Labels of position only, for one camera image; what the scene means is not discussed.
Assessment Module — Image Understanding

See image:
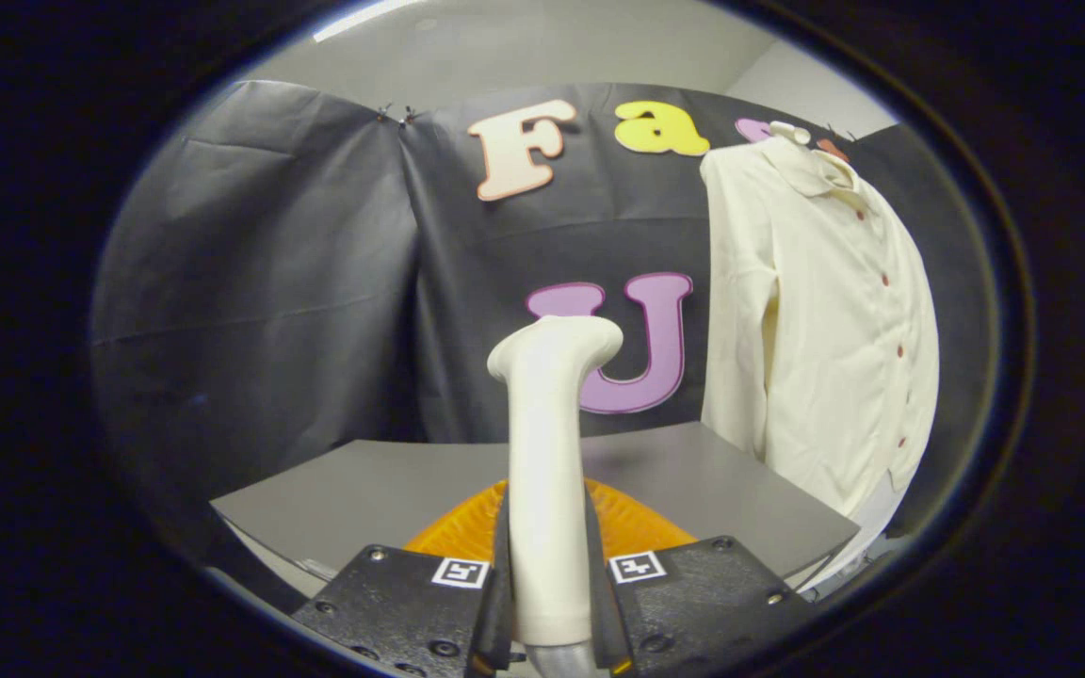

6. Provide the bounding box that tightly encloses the cream button-up shirt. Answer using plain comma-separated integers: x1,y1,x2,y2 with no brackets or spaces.
699,132,941,519

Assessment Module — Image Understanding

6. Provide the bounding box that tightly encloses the black backdrop cloth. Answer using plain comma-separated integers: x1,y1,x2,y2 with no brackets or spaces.
90,80,996,566

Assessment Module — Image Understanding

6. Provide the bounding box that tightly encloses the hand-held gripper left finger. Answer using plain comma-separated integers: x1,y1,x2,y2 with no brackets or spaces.
293,478,515,678

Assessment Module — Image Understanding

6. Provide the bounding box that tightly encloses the white steamer ironing board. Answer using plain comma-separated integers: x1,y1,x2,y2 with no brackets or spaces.
816,471,911,587

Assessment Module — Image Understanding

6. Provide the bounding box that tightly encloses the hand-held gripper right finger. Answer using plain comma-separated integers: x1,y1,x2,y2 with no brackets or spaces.
584,478,812,678

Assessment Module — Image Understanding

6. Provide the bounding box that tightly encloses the white cabinet with grey top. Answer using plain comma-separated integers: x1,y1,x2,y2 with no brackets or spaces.
211,422,862,613

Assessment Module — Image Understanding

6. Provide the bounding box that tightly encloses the cream garment steamer head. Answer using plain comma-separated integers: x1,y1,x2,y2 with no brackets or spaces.
487,315,624,648

